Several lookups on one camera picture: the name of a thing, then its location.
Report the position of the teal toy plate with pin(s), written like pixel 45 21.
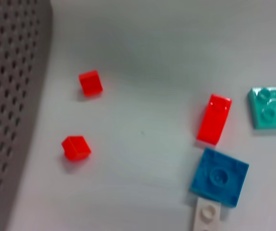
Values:
pixel 270 108

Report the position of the red sloped toy brick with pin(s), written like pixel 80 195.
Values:
pixel 213 120

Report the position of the small red toy brick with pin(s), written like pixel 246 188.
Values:
pixel 76 148
pixel 90 83

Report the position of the grey-green perforated storage bin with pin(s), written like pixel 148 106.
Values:
pixel 7 96

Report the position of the small white toy brick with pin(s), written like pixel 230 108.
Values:
pixel 206 214

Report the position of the blue toy plate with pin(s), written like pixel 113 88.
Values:
pixel 218 178

